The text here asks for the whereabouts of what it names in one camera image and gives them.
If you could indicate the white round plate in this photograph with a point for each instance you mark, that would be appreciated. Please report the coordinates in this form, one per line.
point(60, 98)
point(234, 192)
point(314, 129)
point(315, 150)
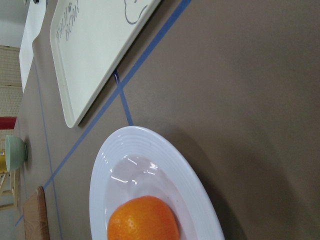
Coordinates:
point(135, 161)

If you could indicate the orange mandarin fruit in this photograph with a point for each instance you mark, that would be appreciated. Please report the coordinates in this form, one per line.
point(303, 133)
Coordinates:
point(143, 218)

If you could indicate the cream bear print tray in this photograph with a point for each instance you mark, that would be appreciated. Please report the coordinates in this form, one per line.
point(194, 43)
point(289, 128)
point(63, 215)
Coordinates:
point(88, 39)

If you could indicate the green ceramic bowl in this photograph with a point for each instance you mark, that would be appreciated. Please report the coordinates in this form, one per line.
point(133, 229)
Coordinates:
point(15, 152)

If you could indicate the wooden cutting board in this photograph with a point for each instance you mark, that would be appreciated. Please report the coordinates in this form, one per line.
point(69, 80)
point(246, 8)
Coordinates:
point(35, 216)

